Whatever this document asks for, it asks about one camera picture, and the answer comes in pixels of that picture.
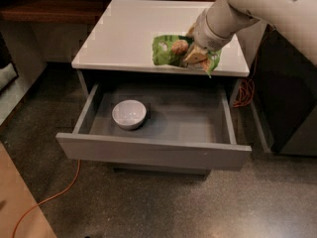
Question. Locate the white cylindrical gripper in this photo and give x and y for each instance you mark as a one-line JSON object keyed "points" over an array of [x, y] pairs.
{"points": [[208, 36]]}

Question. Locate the green rice chip bag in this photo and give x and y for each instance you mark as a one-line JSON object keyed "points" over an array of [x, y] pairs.
{"points": [[171, 50]]}

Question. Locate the grey top drawer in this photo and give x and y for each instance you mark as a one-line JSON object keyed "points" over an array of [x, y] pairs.
{"points": [[186, 127]]}

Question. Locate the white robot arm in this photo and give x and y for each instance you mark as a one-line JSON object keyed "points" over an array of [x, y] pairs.
{"points": [[295, 20]]}

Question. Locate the grey drawer cabinet white top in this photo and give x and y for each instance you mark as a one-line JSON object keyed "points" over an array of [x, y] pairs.
{"points": [[119, 50]]}

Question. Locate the white ceramic bowl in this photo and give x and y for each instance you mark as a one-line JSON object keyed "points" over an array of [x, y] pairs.
{"points": [[129, 114]]}

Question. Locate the dark side cabinet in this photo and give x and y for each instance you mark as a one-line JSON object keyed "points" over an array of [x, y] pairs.
{"points": [[286, 97]]}

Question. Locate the dark wooden shelf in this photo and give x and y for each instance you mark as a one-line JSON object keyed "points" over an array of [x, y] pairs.
{"points": [[57, 11]]}

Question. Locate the dark framed panel at left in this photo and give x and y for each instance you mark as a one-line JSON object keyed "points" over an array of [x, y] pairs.
{"points": [[8, 71]]}

